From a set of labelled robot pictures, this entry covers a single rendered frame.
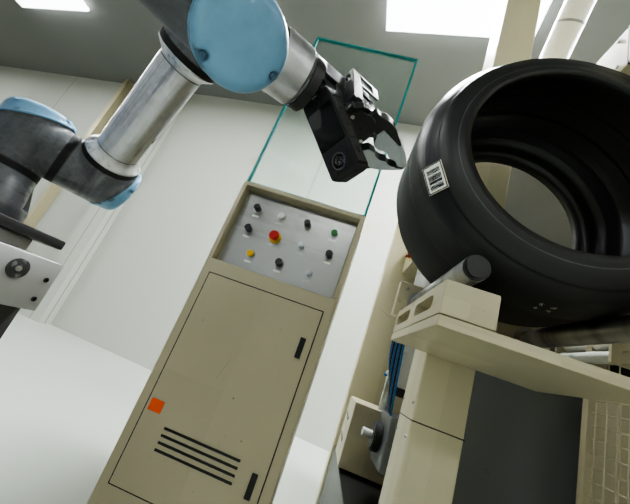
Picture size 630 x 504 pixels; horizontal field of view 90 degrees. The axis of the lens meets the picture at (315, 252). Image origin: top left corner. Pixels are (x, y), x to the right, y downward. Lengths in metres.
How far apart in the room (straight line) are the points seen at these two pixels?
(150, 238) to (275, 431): 3.49
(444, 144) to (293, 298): 0.77
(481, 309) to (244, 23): 0.48
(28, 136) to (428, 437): 1.07
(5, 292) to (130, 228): 3.94
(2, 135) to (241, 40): 0.63
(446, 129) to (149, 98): 0.58
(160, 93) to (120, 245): 3.94
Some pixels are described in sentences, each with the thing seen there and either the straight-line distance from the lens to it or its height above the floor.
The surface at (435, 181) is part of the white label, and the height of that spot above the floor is 1.05.
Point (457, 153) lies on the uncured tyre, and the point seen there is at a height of 1.11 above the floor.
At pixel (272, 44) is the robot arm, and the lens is 0.28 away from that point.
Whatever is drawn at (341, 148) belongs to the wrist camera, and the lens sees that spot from 0.40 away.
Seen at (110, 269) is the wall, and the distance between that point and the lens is 4.53.
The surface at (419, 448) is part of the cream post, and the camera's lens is 0.92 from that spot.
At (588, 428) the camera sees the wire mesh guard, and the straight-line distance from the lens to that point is 1.10.
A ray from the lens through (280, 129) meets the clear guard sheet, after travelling 1.60.
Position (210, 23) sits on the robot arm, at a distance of 0.28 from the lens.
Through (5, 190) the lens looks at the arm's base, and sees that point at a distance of 0.82.
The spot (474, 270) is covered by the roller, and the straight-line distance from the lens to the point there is 0.58.
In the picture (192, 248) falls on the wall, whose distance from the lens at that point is 3.98.
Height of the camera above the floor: 0.68
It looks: 18 degrees up
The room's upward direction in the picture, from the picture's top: 21 degrees clockwise
